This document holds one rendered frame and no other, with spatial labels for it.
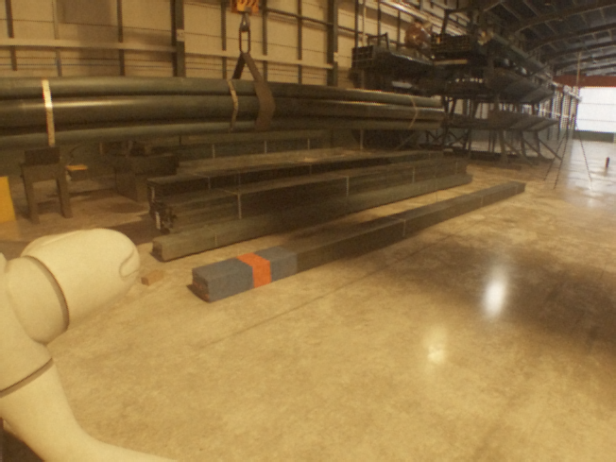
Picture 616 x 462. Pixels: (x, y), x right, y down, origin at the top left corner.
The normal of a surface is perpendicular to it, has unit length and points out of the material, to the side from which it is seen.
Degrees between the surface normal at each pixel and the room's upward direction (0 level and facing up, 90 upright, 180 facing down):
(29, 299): 65
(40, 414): 78
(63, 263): 40
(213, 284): 90
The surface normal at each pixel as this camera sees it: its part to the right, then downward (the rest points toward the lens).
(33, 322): 0.90, -0.10
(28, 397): 0.76, 0.03
